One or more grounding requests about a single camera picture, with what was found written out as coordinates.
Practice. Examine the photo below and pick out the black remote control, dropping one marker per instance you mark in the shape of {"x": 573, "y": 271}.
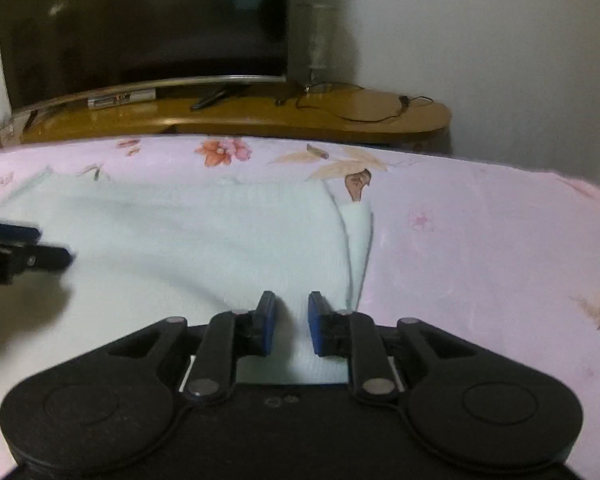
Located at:
{"x": 209, "y": 100}

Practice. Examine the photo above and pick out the black flat screen television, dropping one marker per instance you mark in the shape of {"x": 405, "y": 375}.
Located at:
{"x": 140, "y": 25}

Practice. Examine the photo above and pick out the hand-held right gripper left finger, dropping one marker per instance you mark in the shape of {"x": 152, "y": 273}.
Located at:
{"x": 268, "y": 325}

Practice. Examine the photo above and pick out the wooden television stand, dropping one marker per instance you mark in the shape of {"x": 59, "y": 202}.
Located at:
{"x": 260, "y": 112}

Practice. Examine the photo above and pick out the pale green knit sweater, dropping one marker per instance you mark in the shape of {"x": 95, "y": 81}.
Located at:
{"x": 180, "y": 240}

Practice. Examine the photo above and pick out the silver set-top box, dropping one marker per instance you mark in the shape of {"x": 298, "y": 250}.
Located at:
{"x": 122, "y": 98}

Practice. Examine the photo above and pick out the pink floral bed sheet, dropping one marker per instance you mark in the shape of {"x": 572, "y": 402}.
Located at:
{"x": 480, "y": 260}

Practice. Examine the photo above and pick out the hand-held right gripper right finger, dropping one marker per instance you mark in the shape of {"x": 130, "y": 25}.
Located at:
{"x": 316, "y": 325}

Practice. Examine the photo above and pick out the clear glass cylinder vase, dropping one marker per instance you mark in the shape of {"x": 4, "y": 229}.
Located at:
{"x": 316, "y": 42}

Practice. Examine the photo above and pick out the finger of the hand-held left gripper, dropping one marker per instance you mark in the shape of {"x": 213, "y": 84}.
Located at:
{"x": 10, "y": 232}
{"x": 45, "y": 257}

